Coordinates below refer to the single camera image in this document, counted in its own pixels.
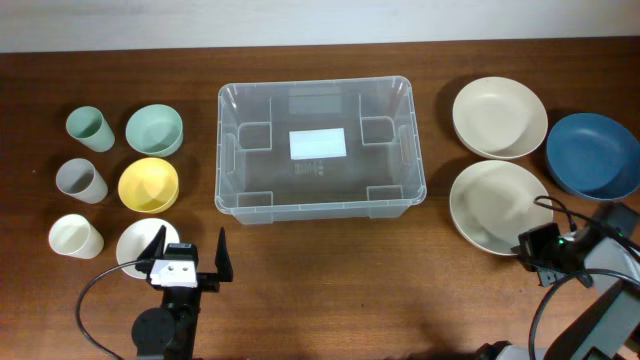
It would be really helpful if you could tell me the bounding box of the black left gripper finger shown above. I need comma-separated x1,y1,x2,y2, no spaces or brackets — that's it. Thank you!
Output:
215,227,234,282
137,225,166,261

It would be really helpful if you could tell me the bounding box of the beige plate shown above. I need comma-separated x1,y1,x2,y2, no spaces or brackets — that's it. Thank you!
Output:
452,77,549,160
449,160,553,256

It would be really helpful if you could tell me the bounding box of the blue plate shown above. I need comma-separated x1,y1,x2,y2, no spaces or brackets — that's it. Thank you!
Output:
545,113,639,201

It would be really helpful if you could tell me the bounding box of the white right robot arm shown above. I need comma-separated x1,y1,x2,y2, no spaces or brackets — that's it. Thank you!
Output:
472,202,639,360

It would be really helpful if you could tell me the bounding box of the white plastic bowl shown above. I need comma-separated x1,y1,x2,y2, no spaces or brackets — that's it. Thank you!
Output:
116,218,180,264

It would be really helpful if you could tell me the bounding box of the yellow plastic bowl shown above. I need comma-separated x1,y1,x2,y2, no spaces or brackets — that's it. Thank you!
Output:
117,157,180,214

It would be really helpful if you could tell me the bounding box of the white plastic cup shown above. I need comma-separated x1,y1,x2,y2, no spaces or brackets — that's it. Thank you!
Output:
48,214,104,259

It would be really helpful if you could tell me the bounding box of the grey plastic cup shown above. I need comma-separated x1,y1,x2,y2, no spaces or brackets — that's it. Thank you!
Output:
55,158,108,204

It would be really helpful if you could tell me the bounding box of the green plastic bowl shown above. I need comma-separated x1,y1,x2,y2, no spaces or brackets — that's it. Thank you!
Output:
125,104,184,157

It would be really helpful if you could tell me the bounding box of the green plastic cup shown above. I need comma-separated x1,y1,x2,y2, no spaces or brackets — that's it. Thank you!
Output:
66,106,115,152

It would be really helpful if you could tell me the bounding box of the white label in bin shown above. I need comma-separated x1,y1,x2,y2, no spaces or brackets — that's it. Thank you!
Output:
289,128,347,160

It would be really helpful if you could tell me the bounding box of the clear plastic storage bin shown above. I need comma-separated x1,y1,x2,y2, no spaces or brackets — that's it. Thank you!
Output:
214,76,427,224

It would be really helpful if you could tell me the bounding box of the black left camera cable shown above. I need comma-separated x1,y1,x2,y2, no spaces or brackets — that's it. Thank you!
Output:
74,259,151,360

